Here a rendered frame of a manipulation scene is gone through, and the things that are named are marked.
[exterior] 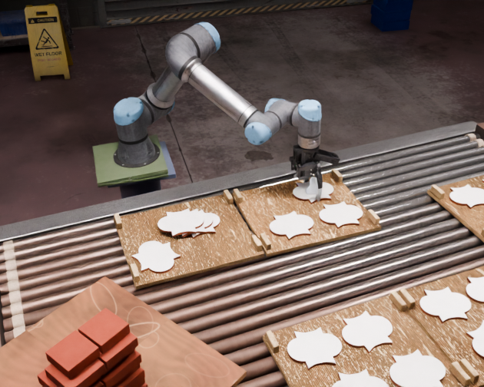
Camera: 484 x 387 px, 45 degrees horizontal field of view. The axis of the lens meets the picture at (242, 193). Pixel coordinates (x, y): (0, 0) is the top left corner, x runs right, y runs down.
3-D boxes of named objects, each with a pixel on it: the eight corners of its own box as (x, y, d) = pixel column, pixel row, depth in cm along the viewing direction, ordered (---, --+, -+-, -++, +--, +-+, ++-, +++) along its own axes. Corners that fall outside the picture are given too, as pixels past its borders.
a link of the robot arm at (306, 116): (303, 95, 195) (326, 101, 191) (303, 124, 201) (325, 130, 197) (291, 104, 190) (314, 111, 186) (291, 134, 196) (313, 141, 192)
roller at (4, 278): (1, 281, 183) (-3, 269, 180) (496, 157, 243) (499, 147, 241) (1, 292, 180) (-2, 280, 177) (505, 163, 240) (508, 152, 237)
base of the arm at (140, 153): (115, 148, 244) (111, 127, 238) (151, 141, 247) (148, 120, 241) (121, 168, 232) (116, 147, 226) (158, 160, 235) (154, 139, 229)
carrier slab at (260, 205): (231, 196, 213) (231, 193, 212) (333, 175, 224) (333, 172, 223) (266, 257, 186) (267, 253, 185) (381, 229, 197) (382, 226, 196)
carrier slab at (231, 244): (114, 221, 201) (113, 217, 200) (227, 196, 212) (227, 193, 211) (136, 289, 174) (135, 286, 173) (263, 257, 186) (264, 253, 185)
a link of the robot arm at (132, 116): (111, 136, 233) (104, 106, 224) (134, 121, 241) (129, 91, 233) (133, 145, 227) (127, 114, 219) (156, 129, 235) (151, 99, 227)
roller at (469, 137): (-2, 252, 195) (-6, 240, 192) (472, 140, 255) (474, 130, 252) (-2, 261, 191) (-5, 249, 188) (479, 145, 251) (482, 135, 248)
